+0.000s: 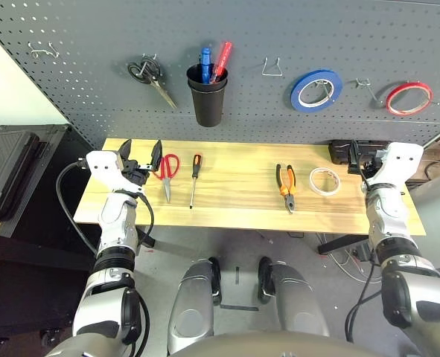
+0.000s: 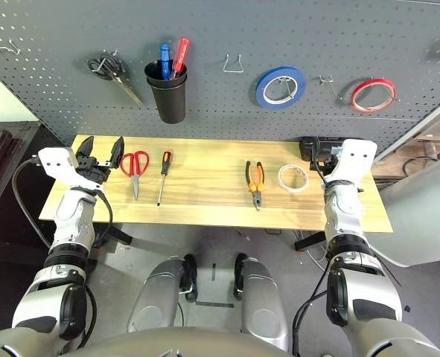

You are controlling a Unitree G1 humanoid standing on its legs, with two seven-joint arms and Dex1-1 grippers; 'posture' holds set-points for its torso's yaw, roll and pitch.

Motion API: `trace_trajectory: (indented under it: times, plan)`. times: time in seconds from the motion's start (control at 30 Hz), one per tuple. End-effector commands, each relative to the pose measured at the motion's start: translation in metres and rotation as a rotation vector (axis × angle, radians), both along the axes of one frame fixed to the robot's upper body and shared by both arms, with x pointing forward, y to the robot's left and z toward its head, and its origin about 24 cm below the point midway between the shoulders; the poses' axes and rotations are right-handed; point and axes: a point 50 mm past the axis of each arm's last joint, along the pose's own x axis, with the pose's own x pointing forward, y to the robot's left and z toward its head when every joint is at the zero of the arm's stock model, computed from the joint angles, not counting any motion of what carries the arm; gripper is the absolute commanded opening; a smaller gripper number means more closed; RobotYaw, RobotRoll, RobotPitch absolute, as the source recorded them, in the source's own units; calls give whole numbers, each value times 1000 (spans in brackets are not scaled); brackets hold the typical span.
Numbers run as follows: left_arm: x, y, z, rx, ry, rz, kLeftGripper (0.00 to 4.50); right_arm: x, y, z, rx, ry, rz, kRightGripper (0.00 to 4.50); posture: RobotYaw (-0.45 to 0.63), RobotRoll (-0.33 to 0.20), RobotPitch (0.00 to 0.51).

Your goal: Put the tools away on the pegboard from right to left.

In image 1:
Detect black tool case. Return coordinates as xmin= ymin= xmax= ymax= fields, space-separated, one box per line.
xmin=328 ymin=139 xmax=388 ymax=165

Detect black right camera cable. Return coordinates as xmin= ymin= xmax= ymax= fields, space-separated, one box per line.
xmin=345 ymin=169 xmax=383 ymax=343

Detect black power adapter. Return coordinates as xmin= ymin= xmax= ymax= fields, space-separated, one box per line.
xmin=351 ymin=243 xmax=372 ymax=261

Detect black wheeled flight case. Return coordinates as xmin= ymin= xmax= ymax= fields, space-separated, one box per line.
xmin=0 ymin=124 xmax=105 ymax=350

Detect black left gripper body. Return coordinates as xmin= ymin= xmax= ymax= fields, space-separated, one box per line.
xmin=121 ymin=159 xmax=150 ymax=187

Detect red tape roll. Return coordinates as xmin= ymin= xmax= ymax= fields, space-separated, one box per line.
xmin=385 ymin=81 xmax=434 ymax=117

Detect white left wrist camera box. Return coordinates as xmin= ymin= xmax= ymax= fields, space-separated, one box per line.
xmin=86 ymin=150 xmax=146 ymax=195

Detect black ribbed hard case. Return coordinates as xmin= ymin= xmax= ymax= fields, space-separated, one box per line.
xmin=0 ymin=129 xmax=42 ymax=221

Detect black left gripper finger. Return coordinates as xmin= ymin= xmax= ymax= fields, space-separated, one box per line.
xmin=118 ymin=139 xmax=133 ymax=161
xmin=150 ymin=140 xmax=164 ymax=172

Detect black handled scissors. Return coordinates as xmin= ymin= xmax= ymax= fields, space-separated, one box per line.
xmin=127 ymin=54 xmax=179 ymax=110

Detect grey metal pegboard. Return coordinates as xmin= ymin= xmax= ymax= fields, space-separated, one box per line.
xmin=0 ymin=0 xmax=440 ymax=149

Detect orange black pliers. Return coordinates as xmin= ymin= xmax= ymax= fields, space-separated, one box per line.
xmin=275 ymin=163 xmax=298 ymax=215

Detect silver robot left leg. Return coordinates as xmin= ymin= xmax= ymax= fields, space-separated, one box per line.
xmin=167 ymin=257 xmax=223 ymax=354

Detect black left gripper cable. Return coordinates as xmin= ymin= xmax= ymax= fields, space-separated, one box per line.
xmin=115 ymin=189 xmax=156 ymax=248

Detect white floor cable bundle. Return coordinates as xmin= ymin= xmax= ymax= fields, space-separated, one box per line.
xmin=316 ymin=232 xmax=386 ymax=286

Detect silver robot right leg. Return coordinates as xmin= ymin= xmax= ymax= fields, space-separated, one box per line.
xmin=257 ymin=256 xmax=331 ymax=338

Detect red handled scissors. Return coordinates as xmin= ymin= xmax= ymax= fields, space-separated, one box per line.
xmin=153 ymin=153 xmax=181 ymax=205

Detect grey robot torso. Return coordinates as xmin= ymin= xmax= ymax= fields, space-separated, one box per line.
xmin=44 ymin=330 xmax=410 ymax=357

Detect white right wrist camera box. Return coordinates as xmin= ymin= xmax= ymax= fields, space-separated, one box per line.
xmin=364 ymin=143 xmax=425 ymax=187

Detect white tape roll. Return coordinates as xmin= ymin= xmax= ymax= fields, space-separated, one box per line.
xmin=309 ymin=167 xmax=342 ymax=196

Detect double metal peg hook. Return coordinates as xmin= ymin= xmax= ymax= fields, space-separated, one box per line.
xmin=28 ymin=41 xmax=60 ymax=60

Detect black table frame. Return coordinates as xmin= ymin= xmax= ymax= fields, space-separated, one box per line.
xmin=135 ymin=222 xmax=370 ymax=257

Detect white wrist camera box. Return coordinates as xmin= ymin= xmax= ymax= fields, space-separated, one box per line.
xmin=86 ymin=150 xmax=146 ymax=195
xmin=364 ymin=143 xmax=425 ymax=187

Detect blue tape roll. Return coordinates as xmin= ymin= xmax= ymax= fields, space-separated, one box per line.
xmin=290 ymin=68 xmax=344 ymax=115

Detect wire pliers holder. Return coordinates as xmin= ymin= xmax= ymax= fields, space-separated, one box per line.
xmin=261 ymin=56 xmax=284 ymax=77

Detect black plastic cup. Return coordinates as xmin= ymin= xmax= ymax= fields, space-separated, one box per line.
xmin=187 ymin=63 xmax=229 ymax=90
xmin=188 ymin=78 xmax=229 ymax=128

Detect black left camera cable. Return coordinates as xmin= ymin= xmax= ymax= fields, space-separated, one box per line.
xmin=55 ymin=158 xmax=150 ymax=357

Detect black camera cable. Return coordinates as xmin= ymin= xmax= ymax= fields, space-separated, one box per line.
xmin=345 ymin=169 xmax=383 ymax=343
xmin=55 ymin=158 xmax=150 ymax=357

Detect silver robot leg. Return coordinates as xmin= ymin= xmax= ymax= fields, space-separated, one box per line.
xmin=257 ymin=256 xmax=331 ymax=338
xmin=167 ymin=257 xmax=223 ymax=354

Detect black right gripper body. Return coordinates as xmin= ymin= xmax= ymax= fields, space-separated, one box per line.
xmin=359 ymin=150 xmax=386 ymax=179

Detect orange black screwdriver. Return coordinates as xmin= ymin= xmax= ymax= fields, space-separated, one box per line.
xmin=188 ymin=153 xmax=203 ymax=210

